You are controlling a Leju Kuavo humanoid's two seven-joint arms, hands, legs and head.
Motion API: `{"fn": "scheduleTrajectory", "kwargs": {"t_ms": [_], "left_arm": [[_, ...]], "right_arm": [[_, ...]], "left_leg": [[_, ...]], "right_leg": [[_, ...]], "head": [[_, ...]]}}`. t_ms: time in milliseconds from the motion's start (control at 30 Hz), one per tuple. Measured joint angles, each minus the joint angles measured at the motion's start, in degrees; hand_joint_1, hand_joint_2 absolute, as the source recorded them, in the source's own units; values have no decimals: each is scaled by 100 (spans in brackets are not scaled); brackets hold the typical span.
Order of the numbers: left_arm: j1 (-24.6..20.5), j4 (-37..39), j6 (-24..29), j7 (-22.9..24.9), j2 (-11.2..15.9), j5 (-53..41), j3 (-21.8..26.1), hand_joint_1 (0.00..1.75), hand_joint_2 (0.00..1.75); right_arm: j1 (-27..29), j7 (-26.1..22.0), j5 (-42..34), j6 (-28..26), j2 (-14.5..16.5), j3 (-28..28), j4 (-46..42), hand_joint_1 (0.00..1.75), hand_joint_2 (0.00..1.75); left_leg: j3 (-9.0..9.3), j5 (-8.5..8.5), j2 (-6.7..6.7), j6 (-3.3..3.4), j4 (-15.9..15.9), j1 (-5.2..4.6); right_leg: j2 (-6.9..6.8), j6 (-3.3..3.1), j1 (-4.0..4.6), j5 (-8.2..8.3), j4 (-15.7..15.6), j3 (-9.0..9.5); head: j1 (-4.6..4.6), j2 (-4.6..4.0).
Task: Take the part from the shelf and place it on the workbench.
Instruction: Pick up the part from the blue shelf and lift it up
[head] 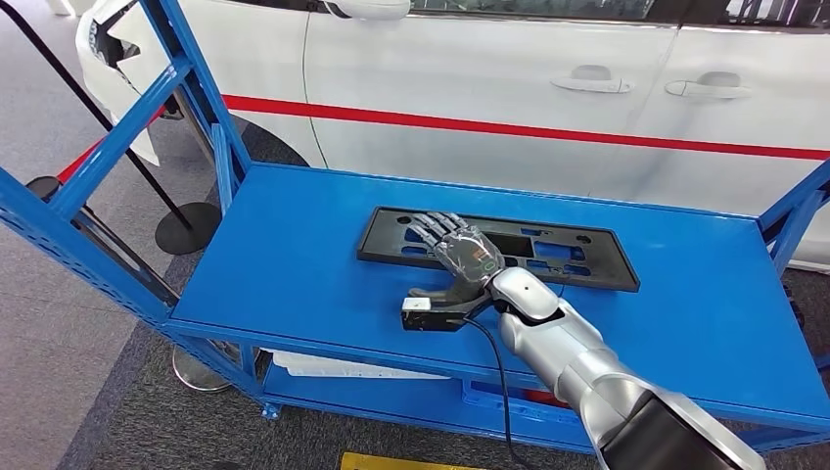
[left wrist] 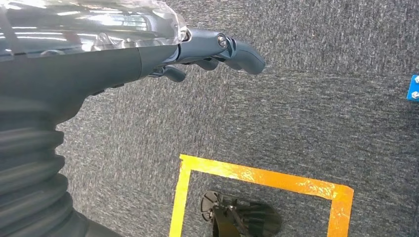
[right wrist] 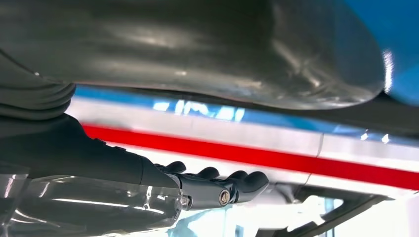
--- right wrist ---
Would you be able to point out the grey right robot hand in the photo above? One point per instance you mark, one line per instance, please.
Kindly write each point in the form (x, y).
(82, 157)

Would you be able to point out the white car with red stripe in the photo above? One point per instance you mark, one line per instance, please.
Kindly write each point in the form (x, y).
(262, 137)

